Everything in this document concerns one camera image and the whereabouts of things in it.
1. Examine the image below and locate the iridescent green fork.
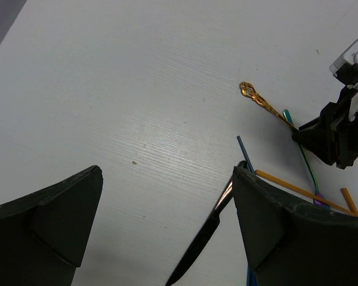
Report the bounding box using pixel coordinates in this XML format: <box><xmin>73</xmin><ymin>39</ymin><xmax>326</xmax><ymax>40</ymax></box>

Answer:
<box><xmin>283</xmin><ymin>109</ymin><xmax>330</xmax><ymax>209</ymax></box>

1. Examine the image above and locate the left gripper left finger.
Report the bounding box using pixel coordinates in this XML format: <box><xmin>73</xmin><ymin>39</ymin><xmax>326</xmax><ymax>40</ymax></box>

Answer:
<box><xmin>0</xmin><ymin>166</ymin><xmax>103</xmax><ymax>285</ymax></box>

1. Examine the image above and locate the orange chopstick horizontal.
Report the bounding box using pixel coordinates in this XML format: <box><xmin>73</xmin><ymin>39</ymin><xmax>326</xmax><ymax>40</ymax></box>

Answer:
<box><xmin>255</xmin><ymin>170</ymin><xmax>355</xmax><ymax>216</ymax></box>

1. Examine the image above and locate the black handle silver knife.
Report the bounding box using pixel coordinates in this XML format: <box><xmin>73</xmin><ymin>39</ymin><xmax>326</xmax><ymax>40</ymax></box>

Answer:
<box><xmin>166</xmin><ymin>177</ymin><xmax>233</xmax><ymax>285</ymax></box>

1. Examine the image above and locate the orange chopstick diagonal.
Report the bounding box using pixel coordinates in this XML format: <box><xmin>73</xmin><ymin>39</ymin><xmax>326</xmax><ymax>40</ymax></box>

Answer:
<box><xmin>340</xmin><ymin>188</ymin><xmax>358</xmax><ymax>217</ymax></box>

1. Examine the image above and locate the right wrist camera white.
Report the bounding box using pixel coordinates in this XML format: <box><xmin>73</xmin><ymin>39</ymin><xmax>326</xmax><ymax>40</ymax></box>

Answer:
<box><xmin>329</xmin><ymin>39</ymin><xmax>358</xmax><ymax>89</ymax></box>

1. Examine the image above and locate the ornate gold fork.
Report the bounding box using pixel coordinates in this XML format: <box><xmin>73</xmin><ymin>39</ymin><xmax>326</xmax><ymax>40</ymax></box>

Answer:
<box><xmin>239</xmin><ymin>82</ymin><xmax>298</xmax><ymax>132</ymax></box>

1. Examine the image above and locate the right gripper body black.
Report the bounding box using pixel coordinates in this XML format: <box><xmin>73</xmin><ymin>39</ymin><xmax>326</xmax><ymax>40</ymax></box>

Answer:
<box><xmin>292</xmin><ymin>87</ymin><xmax>358</xmax><ymax>169</ymax></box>

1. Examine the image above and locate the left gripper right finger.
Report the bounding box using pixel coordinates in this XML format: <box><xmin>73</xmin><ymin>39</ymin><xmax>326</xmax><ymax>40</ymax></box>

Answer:
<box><xmin>232</xmin><ymin>167</ymin><xmax>358</xmax><ymax>285</ymax></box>

